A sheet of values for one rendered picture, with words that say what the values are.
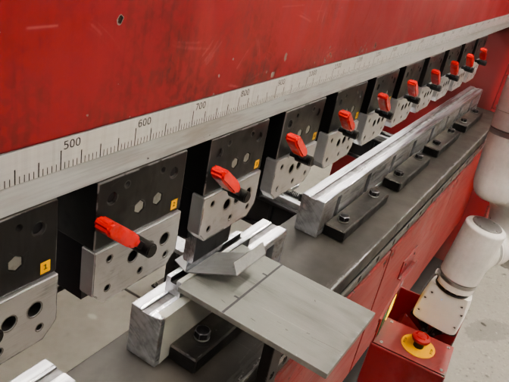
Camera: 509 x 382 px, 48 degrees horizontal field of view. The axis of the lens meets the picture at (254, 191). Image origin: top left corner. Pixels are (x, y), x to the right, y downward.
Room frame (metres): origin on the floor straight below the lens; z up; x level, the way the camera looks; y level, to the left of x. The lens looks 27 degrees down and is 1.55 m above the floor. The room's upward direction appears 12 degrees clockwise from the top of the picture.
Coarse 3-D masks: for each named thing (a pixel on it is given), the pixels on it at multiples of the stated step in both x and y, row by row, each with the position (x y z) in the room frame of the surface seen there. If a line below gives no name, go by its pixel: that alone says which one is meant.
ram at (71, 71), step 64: (0, 0) 0.42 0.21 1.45; (64, 0) 0.47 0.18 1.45; (128, 0) 0.54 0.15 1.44; (192, 0) 0.63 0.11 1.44; (256, 0) 0.74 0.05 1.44; (320, 0) 0.91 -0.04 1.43; (384, 0) 1.15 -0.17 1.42; (448, 0) 1.58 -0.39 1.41; (0, 64) 0.42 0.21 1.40; (64, 64) 0.48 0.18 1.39; (128, 64) 0.55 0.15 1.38; (192, 64) 0.64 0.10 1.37; (256, 64) 0.77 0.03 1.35; (320, 64) 0.96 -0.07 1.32; (384, 64) 1.25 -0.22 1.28; (0, 128) 0.42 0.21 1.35; (64, 128) 0.48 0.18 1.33; (192, 128) 0.66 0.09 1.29; (0, 192) 0.42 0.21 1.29; (64, 192) 0.48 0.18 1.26
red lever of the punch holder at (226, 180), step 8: (216, 168) 0.67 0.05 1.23; (216, 176) 0.66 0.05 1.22; (224, 176) 0.66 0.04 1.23; (232, 176) 0.68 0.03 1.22; (224, 184) 0.67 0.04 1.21; (232, 184) 0.68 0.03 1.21; (232, 192) 0.69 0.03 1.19; (240, 192) 0.72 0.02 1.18; (248, 192) 0.72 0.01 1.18; (240, 200) 0.71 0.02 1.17
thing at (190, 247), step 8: (224, 232) 0.83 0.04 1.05; (192, 240) 0.76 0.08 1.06; (200, 240) 0.76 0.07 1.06; (208, 240) 0.79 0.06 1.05; (216, 240) 0.81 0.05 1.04; (224, 240) 0.83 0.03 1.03; (184, 248) 0.76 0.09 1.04; (192, 248) 0.76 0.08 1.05; (200, 248) 0.77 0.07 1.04; (208, 248) 0.79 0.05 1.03; (216, 248) 0.83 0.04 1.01; (184, 256) 0.76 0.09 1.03; (192, 256) 0.75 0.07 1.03; (200, 256) 0.77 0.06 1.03; (208, 256) 0.81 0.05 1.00; (192, 264) 0.77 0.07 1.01
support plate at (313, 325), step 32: (192, 288) 0.72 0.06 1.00; (224, 288) 0.74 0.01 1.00; (256, 288) 0.75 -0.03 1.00; (288, 288) 0.77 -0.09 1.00; (320, 288) 0.79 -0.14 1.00; (256, 320) 0.68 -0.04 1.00; (288, 320) 0.69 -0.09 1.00; (320, 320) 0.71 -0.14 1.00; (352, 320) 0.72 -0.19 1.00; (288, 352) 0.62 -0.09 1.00; (320, 352) 0.63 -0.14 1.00
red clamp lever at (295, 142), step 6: (288, 138) 0.84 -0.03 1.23; (294, 138) 0.84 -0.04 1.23; (300, 138) 0.84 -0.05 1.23; (288, 144) 0.85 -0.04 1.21; (294, 144) 0.84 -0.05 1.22; (300, 144) 0.85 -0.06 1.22; (294, 150) 0.86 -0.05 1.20; (300, 150) 0.86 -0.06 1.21; (306, 150) 0.88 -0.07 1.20; (294, 156) 0.91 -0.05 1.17; (300, 156) 0.89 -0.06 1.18; (306, 156) 0.89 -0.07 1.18; (312, 156) 0.90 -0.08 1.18; (300, 162) 0.90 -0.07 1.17; (306, 162) 0.89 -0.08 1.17; (312, 162) 0.90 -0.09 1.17
